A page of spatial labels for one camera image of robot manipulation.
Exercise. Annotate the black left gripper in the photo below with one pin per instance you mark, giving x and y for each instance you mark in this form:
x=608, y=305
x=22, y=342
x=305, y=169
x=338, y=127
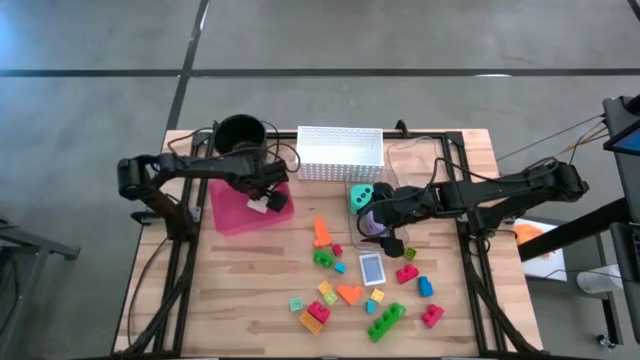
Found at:
x=277, y=202

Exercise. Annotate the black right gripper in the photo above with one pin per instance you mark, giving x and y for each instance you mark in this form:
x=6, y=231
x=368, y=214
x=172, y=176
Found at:
x=393, y=248

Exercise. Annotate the purple foam die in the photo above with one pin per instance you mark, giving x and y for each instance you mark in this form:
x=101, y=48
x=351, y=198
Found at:
x=372, y=225

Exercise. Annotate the orange playing card box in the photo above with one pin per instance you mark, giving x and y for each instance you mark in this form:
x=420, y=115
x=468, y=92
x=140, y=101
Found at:
x=257, y=205

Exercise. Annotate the teal foam die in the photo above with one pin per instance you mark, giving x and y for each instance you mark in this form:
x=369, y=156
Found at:
x=360, y=197

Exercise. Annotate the small lime toy block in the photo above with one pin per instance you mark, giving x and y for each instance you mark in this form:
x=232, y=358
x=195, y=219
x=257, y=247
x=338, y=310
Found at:
x=411, y=254

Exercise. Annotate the red toy building block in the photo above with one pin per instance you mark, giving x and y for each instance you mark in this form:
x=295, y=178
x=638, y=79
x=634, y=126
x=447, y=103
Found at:
x=407, y=275
x=319, y=312
x=432, y=316

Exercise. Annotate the green toy building block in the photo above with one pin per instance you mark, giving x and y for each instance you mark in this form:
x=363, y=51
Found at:
x=323, y=258

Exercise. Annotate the orange triangular toy block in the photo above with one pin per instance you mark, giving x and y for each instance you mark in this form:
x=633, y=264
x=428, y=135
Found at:
x=349, y=294

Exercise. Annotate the small turquoise toy block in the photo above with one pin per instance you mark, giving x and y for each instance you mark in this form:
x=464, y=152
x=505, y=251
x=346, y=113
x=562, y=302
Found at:
x=370, y=307

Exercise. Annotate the long green toy block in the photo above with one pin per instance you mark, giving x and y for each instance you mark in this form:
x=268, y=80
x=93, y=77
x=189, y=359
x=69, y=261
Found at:
x=385, y=323

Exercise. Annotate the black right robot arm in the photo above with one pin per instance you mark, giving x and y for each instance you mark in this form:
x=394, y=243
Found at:
x=500, y=187

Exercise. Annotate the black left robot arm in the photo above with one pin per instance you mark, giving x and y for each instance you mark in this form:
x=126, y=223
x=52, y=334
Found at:
x=200, y=167

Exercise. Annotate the clear plastic bin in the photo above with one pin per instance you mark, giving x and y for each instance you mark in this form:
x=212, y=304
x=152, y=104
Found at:
x=355, y=227
x=415, y=160

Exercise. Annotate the pink translucent tray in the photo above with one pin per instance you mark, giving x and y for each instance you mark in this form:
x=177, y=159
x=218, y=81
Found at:
x=235, y=220

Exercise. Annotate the blue playing card box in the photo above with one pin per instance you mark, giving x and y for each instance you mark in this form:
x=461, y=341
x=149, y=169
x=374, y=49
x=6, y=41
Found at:
x=372, y=270

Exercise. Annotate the small red toy block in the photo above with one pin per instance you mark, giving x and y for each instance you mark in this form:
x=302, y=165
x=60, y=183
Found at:
x=337, y=250

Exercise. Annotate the small blue toy block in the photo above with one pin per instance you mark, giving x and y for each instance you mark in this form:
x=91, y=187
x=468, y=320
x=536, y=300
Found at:
x=340, y=268

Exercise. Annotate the white perforated basket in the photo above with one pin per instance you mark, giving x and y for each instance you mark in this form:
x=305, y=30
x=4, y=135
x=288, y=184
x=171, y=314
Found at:
x=340, y=170

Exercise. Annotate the small yellow toy block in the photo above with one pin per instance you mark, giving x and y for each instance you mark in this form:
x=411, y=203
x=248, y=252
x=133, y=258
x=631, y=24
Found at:
x=324, y=288
x=377, y=296

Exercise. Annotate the black round pot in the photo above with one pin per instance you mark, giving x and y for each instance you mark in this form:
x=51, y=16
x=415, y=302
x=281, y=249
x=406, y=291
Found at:
x=240, y=132

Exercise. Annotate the blue toy building block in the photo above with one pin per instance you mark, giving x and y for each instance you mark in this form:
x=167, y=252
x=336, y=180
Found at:
x=425, y=287

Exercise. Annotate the small light green block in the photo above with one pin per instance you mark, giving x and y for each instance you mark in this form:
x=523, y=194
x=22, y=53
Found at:
x=330, y=298

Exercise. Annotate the small mint toy block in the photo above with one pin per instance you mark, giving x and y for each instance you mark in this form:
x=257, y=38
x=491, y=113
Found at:
x=296, y=304

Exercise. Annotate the large yellow toy block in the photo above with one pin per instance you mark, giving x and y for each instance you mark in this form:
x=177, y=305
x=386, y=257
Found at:
x=310, y=326

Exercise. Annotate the white paper sheet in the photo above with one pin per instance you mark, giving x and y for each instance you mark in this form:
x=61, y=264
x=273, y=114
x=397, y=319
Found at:
x=545, y=265

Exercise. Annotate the black metal bar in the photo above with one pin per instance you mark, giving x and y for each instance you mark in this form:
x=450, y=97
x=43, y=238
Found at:
x=575, y=230

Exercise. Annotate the white rounded object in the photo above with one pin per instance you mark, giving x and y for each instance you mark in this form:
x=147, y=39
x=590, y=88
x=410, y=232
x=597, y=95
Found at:
x=595, y=281

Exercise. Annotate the grey metal table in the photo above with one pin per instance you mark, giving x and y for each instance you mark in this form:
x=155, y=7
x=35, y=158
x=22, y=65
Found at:
x=30, y=245

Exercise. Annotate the dark grey equipment cart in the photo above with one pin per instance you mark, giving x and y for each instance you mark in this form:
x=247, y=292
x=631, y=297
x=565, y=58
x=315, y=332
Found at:
x=630, y=250

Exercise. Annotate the caster wheel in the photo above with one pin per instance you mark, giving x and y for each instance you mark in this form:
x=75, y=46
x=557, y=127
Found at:
x=606, y=341

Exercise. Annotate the laptop with blue screen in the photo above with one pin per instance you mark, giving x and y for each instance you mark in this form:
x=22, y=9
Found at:
x=627, y=142

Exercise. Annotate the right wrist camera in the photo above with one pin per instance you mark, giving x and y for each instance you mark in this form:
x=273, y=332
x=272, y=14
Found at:
x=415, y=205

